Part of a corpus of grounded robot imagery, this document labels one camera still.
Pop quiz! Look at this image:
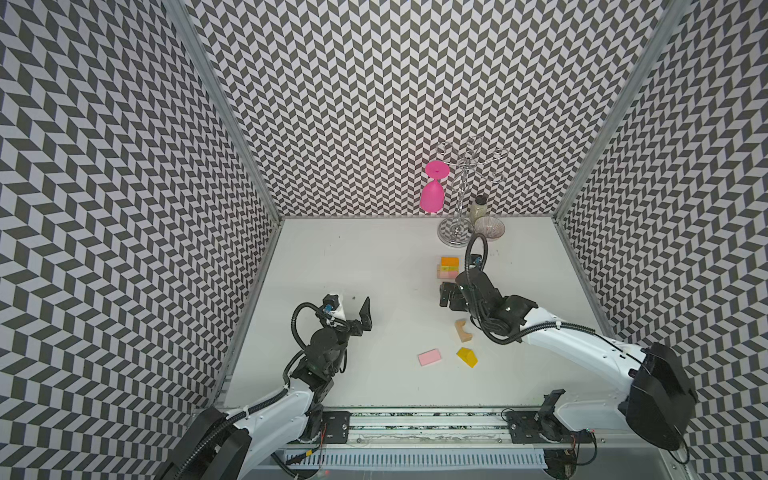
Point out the spice jar black lid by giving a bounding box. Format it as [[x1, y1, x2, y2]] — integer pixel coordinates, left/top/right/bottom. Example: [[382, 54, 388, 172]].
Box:
[[469, 194, 488, 225]]

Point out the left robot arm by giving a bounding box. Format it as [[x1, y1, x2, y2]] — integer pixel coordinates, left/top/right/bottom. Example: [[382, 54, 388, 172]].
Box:
[[154, 294, 373, 479]]

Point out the pink plastic wine glass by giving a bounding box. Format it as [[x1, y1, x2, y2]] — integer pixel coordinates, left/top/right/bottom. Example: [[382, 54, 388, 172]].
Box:
[[420, 160, 450, 213]]

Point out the yellow wedge block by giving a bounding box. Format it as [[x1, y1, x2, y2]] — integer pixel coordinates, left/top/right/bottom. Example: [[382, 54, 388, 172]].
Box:
[[456, 347, 478, 368]]

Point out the orange block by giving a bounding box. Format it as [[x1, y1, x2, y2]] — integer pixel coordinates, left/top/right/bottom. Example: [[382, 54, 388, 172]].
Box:
[[440, 256, 460, 270]]

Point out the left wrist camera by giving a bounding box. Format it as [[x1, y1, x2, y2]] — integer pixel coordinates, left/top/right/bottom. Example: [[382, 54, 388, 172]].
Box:
[[322, 293, 346, 321]]

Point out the pink striped bowl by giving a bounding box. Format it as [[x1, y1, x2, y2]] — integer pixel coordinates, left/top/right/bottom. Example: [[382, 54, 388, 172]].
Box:
[[474, 216, 506, 241]]

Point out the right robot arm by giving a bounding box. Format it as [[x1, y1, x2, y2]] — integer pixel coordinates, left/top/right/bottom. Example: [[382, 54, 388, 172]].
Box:
[[440, 233, 698, 452]]

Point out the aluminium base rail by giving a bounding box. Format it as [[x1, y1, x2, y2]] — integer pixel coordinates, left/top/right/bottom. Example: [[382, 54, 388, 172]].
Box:
[[173, 406, 685, 480]]

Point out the chrome glass holder stand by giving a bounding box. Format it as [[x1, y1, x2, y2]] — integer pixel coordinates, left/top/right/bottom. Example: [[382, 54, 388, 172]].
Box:
[[437, 136, 510, 248]]

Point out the natural wood arch block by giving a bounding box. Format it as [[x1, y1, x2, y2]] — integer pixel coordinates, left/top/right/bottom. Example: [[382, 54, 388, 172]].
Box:
[[454, 320, 473, 343]]

